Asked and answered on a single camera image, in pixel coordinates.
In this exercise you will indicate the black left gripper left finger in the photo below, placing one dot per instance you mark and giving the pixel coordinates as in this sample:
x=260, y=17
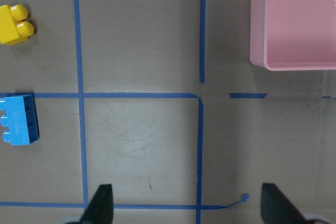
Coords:
x=100, y=208

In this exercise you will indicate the pink plastic box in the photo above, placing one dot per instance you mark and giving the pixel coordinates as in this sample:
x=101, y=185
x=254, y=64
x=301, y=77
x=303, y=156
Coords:
x=292, y=35

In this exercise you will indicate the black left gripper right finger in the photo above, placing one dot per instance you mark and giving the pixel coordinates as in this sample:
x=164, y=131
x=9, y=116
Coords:
x=276, y=207

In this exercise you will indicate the blue toy block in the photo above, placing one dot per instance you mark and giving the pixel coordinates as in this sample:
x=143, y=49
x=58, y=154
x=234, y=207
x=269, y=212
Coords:
x=19, y=120

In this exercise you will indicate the yellow toy block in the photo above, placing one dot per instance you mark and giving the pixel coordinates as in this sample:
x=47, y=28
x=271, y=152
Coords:
x=14, y=26

